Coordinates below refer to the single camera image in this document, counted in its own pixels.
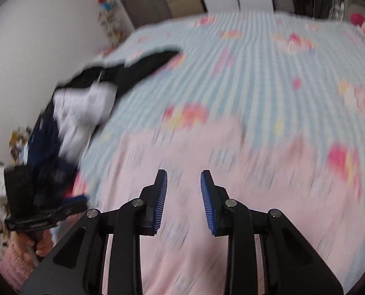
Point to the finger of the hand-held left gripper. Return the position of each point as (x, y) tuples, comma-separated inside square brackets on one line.
[(75, 207)]

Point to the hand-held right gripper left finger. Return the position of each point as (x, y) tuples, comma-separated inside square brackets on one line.
[(161, 190)]

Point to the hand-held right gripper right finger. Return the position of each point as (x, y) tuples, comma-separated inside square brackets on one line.
[(205, 193)]

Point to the pink printed pajama pants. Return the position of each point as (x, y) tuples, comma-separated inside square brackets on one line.
[(185, 252)]

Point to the person's left hand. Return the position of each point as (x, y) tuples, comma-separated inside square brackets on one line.
[(44, 244)]

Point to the navy blue garment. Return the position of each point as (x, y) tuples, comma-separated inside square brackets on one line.
[(44, 147)]

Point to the black garment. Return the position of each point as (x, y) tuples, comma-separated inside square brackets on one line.
[(133, 70)]

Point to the blue checkered cartoon bedsheet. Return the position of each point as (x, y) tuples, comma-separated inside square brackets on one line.
[(247, 67)]

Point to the red plush toy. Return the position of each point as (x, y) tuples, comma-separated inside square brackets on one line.
[(357, 18)]

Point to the colourful wall stickers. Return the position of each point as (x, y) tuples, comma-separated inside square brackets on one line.
[(19, 143)]

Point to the colourful wall decoration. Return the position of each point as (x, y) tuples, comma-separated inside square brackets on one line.
[(107, 1)]

